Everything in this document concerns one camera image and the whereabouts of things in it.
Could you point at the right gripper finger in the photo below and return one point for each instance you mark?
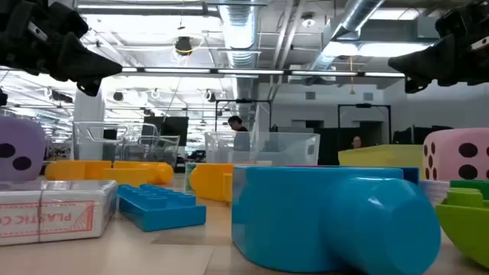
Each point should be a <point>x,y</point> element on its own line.
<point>439,61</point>
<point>452,23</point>

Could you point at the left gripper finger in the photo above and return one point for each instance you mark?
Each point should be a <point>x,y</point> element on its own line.
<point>68,21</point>
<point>84,65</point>

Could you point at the pink plush die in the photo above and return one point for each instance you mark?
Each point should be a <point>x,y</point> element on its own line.
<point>454,153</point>

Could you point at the purple plush die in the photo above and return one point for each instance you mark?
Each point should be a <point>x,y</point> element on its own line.
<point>19,145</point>

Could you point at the large blue toy brick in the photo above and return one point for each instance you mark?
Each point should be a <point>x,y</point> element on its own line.
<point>410,175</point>

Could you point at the large yellow toy brick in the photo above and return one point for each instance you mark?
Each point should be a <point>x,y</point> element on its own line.
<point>145,176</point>
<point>210,181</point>

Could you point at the large clear plastic bin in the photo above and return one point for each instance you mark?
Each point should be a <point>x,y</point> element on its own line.
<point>126,141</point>

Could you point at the black monitor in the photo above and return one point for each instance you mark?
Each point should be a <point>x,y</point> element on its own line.
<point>168,130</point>

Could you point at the yellow plastic bin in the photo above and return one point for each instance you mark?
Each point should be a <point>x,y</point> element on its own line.
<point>382,160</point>

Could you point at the person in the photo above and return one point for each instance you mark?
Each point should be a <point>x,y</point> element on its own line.
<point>237,126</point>
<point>356,142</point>

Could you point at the small dark green brick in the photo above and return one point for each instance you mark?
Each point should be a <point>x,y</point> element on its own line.
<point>470,184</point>

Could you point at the flat blue toy brick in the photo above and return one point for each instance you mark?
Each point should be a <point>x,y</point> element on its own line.
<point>160,208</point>

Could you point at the long light strip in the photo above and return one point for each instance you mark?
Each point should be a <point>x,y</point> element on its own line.
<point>248,71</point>

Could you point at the lime green toy brick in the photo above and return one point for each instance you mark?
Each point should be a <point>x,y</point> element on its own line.
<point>464,225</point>

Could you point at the small clear plastic bin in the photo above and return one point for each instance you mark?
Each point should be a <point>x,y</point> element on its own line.
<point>267,147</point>

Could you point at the blue single-stud toy block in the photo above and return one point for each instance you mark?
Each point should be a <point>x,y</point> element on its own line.
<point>305,217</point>

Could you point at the black workstation frame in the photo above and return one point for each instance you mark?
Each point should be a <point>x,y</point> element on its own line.
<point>363,105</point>
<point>244,101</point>

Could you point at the black overhead camera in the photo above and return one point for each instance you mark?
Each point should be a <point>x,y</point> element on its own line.
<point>183,45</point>

